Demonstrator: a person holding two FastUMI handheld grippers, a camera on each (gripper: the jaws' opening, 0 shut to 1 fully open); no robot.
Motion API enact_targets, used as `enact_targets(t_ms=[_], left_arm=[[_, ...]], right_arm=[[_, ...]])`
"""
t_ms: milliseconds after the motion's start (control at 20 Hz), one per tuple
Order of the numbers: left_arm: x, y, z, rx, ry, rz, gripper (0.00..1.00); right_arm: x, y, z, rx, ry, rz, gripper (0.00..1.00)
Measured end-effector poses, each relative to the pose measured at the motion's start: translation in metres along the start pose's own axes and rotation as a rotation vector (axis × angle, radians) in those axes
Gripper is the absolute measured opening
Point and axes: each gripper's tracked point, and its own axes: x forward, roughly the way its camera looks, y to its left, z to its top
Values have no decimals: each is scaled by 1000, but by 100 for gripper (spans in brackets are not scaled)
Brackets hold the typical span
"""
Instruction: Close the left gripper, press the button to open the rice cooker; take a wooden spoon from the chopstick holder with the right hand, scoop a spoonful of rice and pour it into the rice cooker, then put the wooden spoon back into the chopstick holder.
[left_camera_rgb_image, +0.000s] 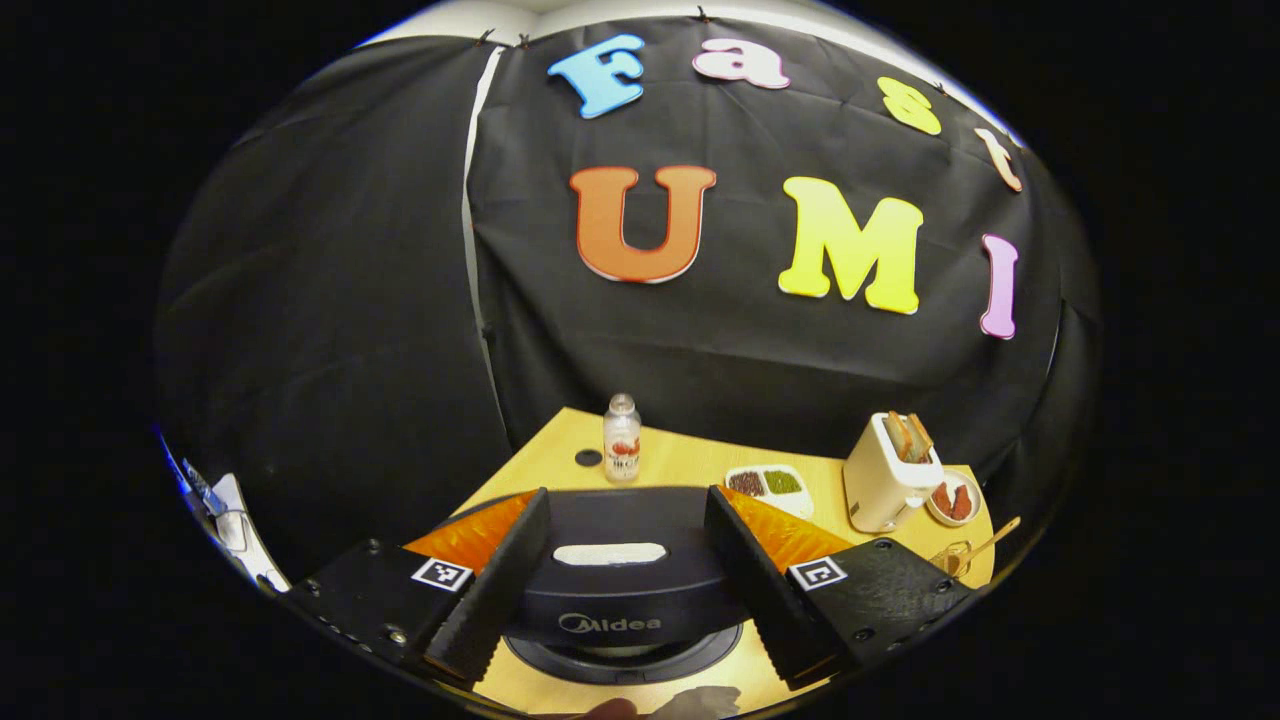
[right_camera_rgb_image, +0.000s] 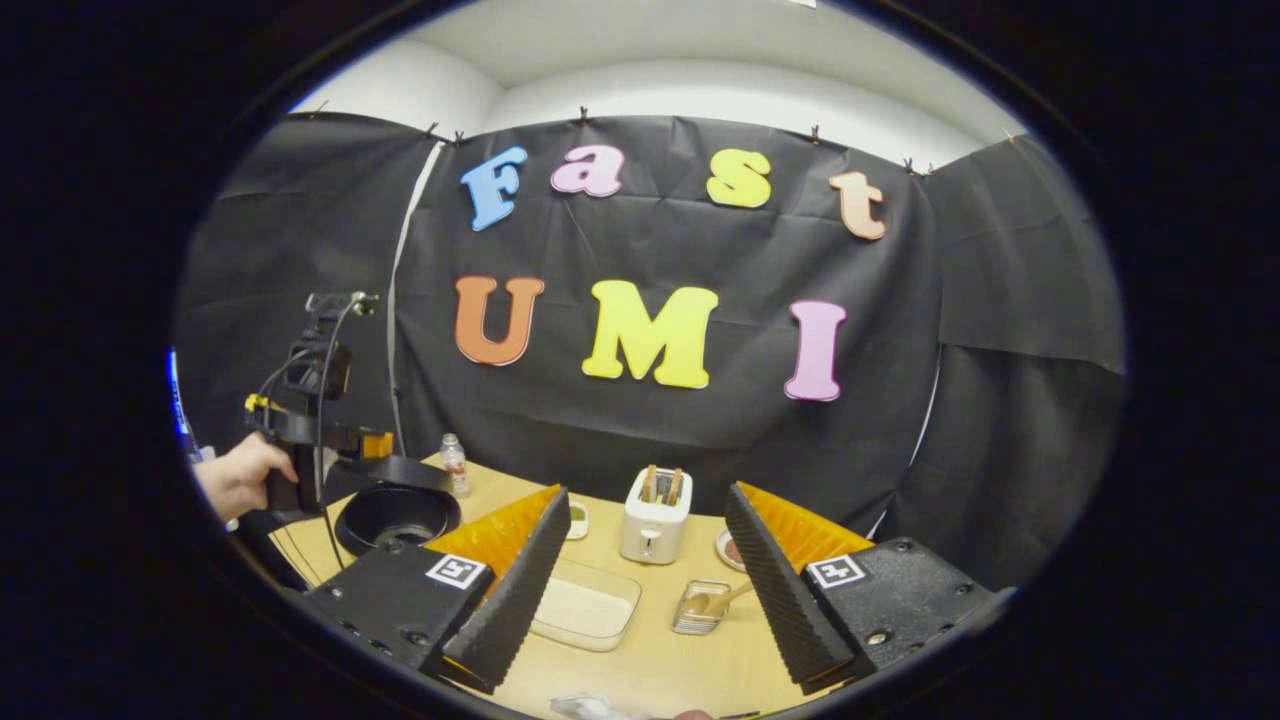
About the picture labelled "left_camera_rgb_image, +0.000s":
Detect white plate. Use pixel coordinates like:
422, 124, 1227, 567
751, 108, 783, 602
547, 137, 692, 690
925, 470, 983, 528

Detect white divided condiment dish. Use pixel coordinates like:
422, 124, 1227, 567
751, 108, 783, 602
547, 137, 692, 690
725, 463, 816, 521

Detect small bottle with red label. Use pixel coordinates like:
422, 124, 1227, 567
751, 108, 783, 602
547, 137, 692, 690
603, 393, 642, 483

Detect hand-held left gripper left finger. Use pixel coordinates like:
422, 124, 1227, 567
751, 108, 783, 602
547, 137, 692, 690
283, 487, 554, 686

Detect white toaster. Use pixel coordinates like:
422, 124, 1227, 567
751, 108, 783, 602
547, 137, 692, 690
843, 412, 944, 534

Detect black backdrop cloth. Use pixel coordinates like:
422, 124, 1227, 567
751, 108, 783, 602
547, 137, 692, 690
155, 15, 1101, 591

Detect white crumpled cloth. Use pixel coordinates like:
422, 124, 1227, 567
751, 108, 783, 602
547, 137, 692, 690
655, 685, 743, 720

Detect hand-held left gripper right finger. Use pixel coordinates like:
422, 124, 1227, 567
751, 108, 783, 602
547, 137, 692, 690
703, 485, 978, 692

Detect black rice cooker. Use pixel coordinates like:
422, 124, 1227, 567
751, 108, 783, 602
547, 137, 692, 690
500, 487, 746, 686

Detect computer monitor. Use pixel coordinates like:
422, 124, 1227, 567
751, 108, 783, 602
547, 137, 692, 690
158, 430, 226, 521

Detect wooden spoon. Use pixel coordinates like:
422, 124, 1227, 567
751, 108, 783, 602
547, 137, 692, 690
945, 516, 1023, 576

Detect white papers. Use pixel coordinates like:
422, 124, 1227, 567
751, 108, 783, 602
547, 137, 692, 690
205, 472, 291, 593

